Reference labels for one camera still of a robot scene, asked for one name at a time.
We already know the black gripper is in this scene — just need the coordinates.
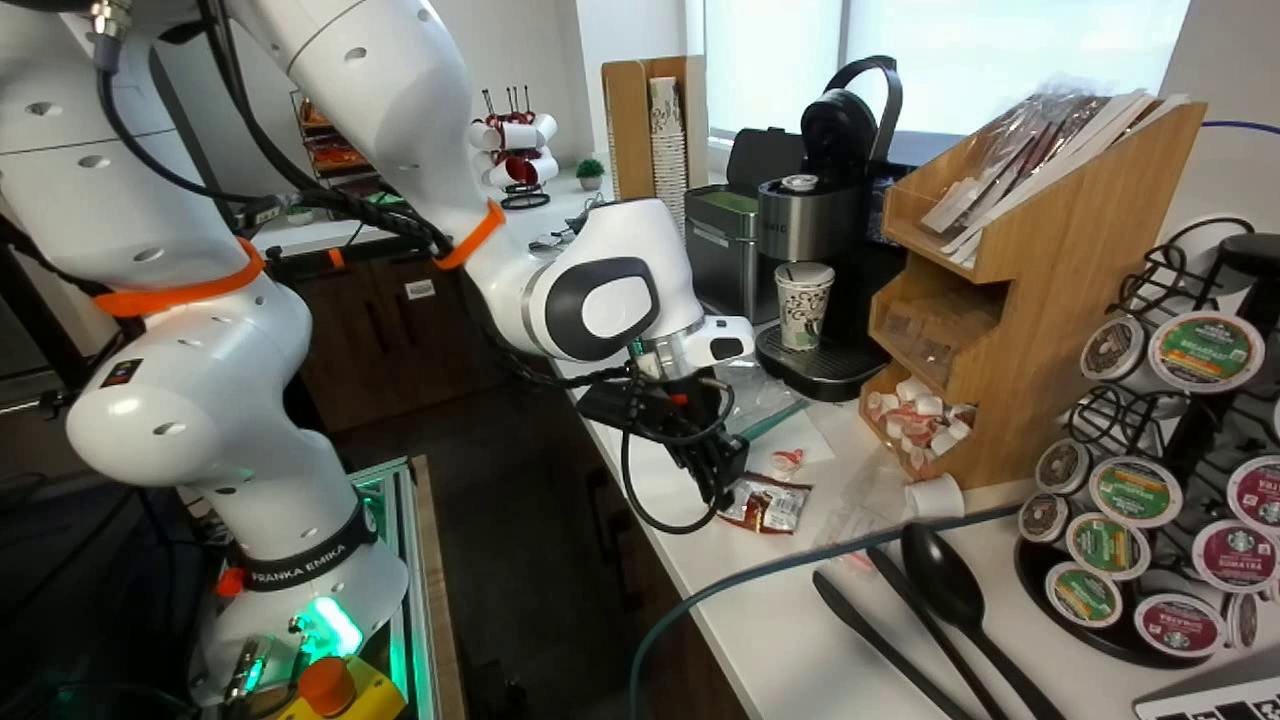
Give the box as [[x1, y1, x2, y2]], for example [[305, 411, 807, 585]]
[[581, 374, 754, 511]]

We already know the clear zip bag teal seal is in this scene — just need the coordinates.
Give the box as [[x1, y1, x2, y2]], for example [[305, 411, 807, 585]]
[[725, 372, 818, 450]]

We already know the patterned paper cup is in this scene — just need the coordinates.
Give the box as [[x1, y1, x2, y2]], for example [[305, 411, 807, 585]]
[[770, 261, 838, 356]]

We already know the pile of creamer cups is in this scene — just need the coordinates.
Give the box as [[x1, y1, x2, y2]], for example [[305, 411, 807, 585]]
[[859, 374, 976, 468]]

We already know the small white creamer cup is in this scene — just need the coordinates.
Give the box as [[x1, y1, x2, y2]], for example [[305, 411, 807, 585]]
[[898, 472, 973, 525]]

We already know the black plastic knife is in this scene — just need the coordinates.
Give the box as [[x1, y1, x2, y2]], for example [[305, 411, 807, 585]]
[[807, 564, 985, 720]]

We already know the black plastic spoon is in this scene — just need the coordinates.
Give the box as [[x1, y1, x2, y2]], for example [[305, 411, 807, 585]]
[[897, 519, 1073, 720]]

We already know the brown lid coffee pod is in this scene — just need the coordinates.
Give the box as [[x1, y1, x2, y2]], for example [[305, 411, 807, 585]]
[[1032, 435, 1096, 499], [1014, 489, 1075, 548], [1075, 311, 1156, 391]]

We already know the stack of white cups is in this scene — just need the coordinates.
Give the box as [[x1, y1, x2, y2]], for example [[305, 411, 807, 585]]
[[649, 72, 689, 232]]

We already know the wooden condiment organizer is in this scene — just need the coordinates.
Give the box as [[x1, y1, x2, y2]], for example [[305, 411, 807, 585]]
[[856, 96, 1210, 491]]

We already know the black silver coffee machine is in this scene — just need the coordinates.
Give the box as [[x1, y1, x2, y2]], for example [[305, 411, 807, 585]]
[[725, 53, 912, 405]]

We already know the robot mounting cart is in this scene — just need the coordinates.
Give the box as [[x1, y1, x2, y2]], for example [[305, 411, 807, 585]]
[[341, 450, 471, 720]]

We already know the wooden cup dispenser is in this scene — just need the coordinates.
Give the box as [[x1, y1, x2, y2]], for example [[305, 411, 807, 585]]
[[594, 53, 711, 208]]

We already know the rack of white red mugs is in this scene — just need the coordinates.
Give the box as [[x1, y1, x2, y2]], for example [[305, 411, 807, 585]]
[[462, 79, 562, 208]]

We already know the green lid coffee pod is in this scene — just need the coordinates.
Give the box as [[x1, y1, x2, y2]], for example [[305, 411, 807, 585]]
[[1060, 509, 1156, 587], [1084, 450, 1187, 537], [1147, 307, 1269, 399], [1038, 559, 1128, 633]]

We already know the stack of flat tea packets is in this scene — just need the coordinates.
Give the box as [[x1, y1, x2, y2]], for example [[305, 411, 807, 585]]
[[914, 79, 1184, 272]]

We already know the yellow box orange stop button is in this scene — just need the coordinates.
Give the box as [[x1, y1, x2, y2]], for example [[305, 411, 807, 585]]
[[273, 651, 412, 720]]

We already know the magenta lid coffee pod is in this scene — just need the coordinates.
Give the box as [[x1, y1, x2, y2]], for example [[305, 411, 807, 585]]
[[1131, 587, 1228, 663], [1187, 515, 1280, 597], [1224, 450, 1280, 541]]

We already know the white printed box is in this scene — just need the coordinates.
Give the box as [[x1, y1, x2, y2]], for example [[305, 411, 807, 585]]
[[1128, 647, 1280, 720]]

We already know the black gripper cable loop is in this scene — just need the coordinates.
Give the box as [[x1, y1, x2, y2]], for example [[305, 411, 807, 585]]
[[612, 374, 752, 541]]

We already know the teal cable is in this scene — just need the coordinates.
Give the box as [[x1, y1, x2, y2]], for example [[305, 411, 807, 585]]
[[622, 499, 1025, 720]]

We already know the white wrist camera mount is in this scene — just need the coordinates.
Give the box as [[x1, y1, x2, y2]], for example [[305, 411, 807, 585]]
[[652, 314, 759, 382]]

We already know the black wire pod carousel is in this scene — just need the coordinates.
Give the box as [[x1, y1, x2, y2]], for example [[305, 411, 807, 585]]
[[1012, 212, 1280, 671]]

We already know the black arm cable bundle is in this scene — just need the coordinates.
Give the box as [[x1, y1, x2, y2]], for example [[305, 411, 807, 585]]
[[91, 0, 462, 263]]

